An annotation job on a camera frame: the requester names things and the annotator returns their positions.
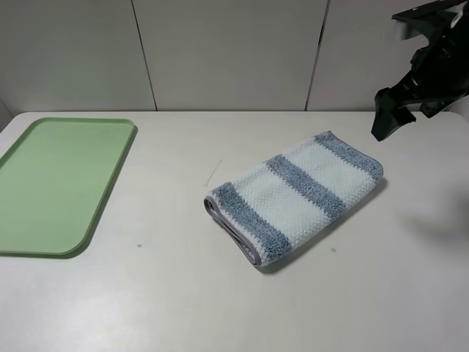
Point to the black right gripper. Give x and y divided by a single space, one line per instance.
438 75

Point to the blue white striped towel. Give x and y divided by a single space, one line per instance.
280 204

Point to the green plastic tray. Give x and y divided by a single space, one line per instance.
55 182

